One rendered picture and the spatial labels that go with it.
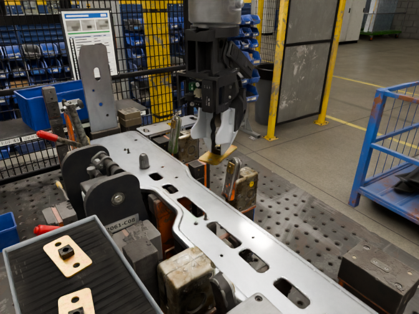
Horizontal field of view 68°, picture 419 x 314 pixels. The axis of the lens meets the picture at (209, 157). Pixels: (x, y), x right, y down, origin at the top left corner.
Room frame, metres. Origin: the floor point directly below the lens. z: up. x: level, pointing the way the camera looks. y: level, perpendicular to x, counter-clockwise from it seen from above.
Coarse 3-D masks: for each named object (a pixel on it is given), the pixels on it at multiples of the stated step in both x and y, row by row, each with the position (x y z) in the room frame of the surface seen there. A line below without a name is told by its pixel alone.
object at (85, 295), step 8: (88, 288) 0.28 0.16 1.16; (64, 296) 0.27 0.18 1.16; (72, 296) 0.27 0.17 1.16; (80, 296) 0.27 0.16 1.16; (88, 296) 0.27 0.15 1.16; (64, 304) 0.25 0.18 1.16; (72, 304) 0.25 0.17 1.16; (80, 304) 0.25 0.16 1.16; (88, 304) 0.25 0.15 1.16; (64, 312) 0.24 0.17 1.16; (72, 312) 0.24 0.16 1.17; (80, 312) 0.24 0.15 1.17; (88, 312) 0.24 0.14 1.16
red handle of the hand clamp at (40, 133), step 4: (40, 132) 0.83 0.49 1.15; (44, 132) 0.84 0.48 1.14; (40, 136) 0.83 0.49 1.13; (44, 136) 0.84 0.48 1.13; (48, 136) 0.84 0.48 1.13; (52, 136) 0.85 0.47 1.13; (56, 136) 0.86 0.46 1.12; (52, 140) 0.85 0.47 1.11; (56, 140) 0.85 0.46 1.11; (60, 140) 0.86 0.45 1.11; (64, 140) 0.87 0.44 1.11; (68, 140) 0.88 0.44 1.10; (68, 144) 0.87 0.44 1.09; (72, 144) 0.88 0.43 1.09; (76, 144) 0.89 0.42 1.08; (80, 144) 0.90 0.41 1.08
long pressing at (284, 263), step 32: (128, 160) 0.94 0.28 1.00; (160, 160) 0.94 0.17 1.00; (160, 192) 0.74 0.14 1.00; (192, 192) 0.74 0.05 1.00; (192, 224) 0.60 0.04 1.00; (224, 224) 0.60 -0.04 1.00; (256, 224) 0.61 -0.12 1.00; (224, 256) 0.50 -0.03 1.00; (288, 256) 0.50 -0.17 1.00; (256, 288) 0.41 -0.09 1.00; (320, 288) 0.41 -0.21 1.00
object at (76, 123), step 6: (66, 102) 0.90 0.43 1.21; (78, 102) 0.91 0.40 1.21; (66, 108) 0.88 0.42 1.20; (72, 108) 0.89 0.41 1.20; (72, 114) 0.88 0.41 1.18; (72, 120) 0.88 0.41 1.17; (78, 120) 0.89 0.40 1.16; (78, 126) 0.89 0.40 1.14; (78, 132) 0.89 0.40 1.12; (84, 132) 0.90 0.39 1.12; (78, 138) 0.91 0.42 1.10; (84, 138) 0.90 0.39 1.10; (84, 144) 0.89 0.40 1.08
